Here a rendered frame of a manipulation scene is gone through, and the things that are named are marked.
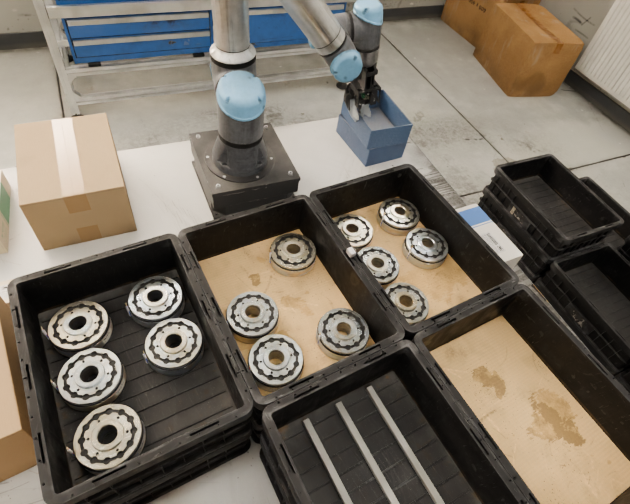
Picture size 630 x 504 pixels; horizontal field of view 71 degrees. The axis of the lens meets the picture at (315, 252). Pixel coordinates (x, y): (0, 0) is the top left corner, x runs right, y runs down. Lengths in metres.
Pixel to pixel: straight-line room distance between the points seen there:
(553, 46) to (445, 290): 2.78
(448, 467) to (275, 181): 0.79
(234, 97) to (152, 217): 0.40
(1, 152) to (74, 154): 1.56
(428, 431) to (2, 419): 0.71
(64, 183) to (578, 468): 1.21
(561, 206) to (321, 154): 1.02
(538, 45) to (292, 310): 2.94
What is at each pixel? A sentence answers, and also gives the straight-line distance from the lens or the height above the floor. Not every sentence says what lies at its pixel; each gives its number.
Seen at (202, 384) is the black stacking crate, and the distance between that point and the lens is 0.87.
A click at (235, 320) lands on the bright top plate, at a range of 0.89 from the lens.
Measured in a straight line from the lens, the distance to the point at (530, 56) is 3.59.
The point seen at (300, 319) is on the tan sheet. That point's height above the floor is 0.83.
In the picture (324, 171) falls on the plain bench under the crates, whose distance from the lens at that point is 1.43.
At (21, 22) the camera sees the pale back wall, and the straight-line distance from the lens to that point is 3.61.
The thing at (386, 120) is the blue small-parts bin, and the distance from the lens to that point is 1.58.
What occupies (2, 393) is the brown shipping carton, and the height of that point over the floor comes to 0.86.
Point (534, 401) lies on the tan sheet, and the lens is 1.01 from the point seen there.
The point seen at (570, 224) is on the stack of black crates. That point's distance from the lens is 1.98.
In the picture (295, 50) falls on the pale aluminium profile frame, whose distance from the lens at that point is 2.95.
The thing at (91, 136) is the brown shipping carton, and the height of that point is 0.86.
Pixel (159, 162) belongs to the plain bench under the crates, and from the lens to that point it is 1.45.
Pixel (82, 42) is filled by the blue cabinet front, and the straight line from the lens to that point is 2.69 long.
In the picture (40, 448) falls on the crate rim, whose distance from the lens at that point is 0.78.
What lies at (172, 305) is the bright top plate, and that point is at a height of 0.86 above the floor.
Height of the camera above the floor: 1.63
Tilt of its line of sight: 51 degrees down
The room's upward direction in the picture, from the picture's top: 11 degrees clockwise
